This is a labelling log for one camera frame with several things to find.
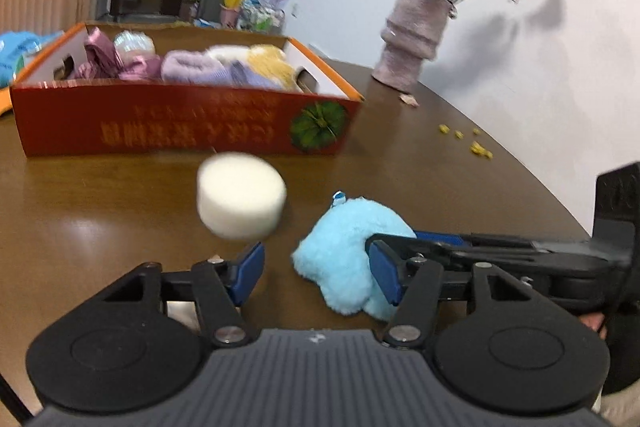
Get orange cloth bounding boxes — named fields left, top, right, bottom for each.
left=0, top=88, right=12, bottom=115

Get red orange cardboard box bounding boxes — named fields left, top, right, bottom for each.
left=9, top=22, right=363, bottom=156

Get purple cloth pouch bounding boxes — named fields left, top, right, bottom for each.
left=227, top=61, right=282, bottom=91

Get fallen flower petal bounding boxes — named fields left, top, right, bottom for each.
left=399, top=93, right=420, bottom=107

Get light blue plush toy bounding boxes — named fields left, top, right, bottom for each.
left=292, top=191, right=416, bottom=322

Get blue tissue pack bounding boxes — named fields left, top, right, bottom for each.
left=0, top=31, right=63, bottom=89

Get white round sponge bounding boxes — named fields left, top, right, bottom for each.
left=196, top=153, right=286, bottom=241

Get yellow crumbs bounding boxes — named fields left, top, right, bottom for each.
left=437, top=124, right=494, bottom=159

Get right hand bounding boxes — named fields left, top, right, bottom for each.
left=579, top=313, right=608, bottom=339

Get white green mesh ball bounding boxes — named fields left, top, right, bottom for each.
left=113, top=30, right=155, bottom=61

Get pink satin scrunchie bow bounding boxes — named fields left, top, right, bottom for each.
left=70, top=28, right=163, bottom=81

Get pink fuzzy vase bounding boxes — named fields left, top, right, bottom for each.
left=372, top=0, right=452, bottom=93

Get cluttered storage rack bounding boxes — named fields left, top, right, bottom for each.
left=190, top=0, right=290, bottom=36

